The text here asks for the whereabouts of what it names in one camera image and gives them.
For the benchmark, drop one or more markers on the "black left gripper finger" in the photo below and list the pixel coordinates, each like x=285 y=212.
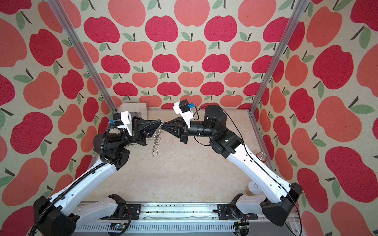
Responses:
x=148 y=132
x=141 y=123

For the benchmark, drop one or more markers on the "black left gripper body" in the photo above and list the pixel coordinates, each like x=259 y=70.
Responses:
x=138 y=139

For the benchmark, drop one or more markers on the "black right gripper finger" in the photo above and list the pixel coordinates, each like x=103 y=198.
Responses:
x=176 y=131
x=176 y=122

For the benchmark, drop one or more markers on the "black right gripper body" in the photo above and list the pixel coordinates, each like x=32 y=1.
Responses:
x=184 y=135

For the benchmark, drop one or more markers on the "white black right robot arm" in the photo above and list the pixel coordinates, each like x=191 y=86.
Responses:
x=278 y=197

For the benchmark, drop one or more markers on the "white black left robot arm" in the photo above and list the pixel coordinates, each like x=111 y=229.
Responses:
x=60 y=214

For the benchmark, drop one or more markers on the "cream printed canvas tote bag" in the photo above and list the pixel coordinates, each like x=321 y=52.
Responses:
x=136 y=109

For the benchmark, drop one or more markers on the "red soda can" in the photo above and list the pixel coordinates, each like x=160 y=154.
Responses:
x=262 y=157

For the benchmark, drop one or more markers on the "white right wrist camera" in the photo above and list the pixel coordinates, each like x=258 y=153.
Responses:
x=184 y=108

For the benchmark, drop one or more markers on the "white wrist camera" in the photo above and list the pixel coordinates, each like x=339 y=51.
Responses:
x=122 y=120
x=184 y=108

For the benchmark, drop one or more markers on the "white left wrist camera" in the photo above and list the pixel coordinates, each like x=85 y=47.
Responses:
x=122 y=120

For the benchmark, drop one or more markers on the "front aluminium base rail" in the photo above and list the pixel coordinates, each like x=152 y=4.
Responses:
x=189 y=219

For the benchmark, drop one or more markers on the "left rear aluminium frame post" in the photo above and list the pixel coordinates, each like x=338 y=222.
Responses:
x=69 y=29

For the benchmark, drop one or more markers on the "aluminium frame post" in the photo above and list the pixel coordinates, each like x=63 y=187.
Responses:
x=69 y=29
x=297 y=13

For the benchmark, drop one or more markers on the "right rear aluminium frame post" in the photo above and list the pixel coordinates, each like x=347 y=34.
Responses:
x=297 y=13

